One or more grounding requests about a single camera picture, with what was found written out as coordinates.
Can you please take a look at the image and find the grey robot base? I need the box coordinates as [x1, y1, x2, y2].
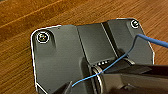
[29, 17, 156, 94]

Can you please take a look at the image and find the blue cable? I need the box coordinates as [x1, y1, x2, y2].
[70, 33, 168, 88]

